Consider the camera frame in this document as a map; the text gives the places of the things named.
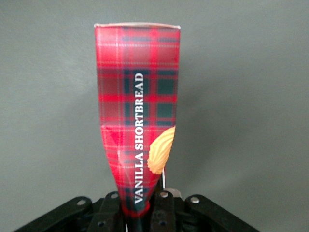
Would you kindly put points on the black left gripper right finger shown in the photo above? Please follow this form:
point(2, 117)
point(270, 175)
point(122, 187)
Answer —
point(164, 212)

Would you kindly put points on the red tartan cookie box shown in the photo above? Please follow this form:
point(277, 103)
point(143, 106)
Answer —
point(135, 96)

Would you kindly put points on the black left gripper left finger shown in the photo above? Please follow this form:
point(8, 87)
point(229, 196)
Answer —
point(106, 215)

